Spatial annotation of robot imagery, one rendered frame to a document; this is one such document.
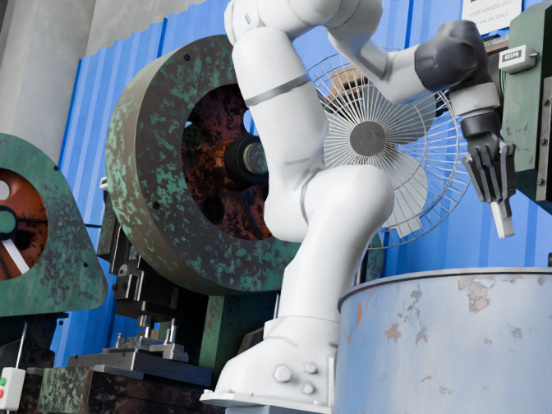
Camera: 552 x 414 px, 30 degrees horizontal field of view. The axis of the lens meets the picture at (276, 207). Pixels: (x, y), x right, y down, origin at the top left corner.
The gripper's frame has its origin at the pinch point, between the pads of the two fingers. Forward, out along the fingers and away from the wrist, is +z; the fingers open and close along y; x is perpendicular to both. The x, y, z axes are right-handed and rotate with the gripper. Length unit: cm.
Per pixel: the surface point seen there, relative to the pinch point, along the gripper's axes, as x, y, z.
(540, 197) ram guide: 20.4, -7.8, -2.1
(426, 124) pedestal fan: 55, -73, -28
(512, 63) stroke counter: 27.8, -13.5, -31.8
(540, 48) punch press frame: 33.6, -9.7, -33.7
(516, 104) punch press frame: 27.9, -15.2, -23.0
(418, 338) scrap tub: -101, 87, 3
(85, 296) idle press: 45, -312, -2
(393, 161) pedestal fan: 42, -75, -20
